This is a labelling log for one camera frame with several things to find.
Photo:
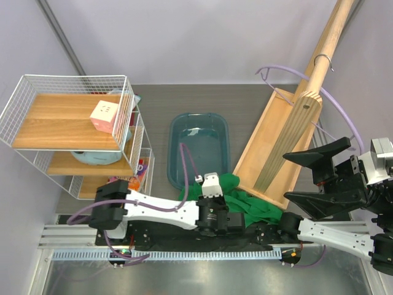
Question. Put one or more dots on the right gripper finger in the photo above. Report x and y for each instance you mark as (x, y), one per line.
(319, 160)
(320, 206)

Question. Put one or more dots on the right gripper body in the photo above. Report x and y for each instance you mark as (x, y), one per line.
(349, 172)

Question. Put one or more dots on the green tank top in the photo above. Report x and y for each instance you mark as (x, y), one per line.
(254, 209)

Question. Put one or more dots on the lilac plastic clothes hanger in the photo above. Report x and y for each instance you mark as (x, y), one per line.
(263, 72)

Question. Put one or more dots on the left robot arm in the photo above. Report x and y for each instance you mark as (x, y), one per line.
(209, 214)

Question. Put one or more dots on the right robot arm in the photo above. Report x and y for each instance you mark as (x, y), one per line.
(374, 248)

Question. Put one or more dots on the wooden clothes rack stand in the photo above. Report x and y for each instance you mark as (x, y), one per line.
(288, 122)

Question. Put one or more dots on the teal plastic basin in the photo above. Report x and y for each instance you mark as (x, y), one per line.
(207, 137)

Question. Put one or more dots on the colourful children's book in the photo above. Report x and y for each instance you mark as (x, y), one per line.
(134, 182)

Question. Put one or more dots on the pink white cube socket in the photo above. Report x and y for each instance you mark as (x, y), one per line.
(103, 116)

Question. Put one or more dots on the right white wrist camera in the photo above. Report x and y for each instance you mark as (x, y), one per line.
(377, 161)

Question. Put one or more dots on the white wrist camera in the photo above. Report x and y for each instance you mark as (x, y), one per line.
(210, 185)
(377, 161)

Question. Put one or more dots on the white slotted cable duct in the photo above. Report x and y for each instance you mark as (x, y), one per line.
(107, 254)

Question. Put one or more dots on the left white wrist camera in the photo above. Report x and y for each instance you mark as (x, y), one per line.
(210, 185)

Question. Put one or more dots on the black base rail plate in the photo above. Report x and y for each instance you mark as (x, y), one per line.
(172, 239)

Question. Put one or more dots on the white wire shelf rack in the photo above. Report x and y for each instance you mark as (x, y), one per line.
(47, 117)

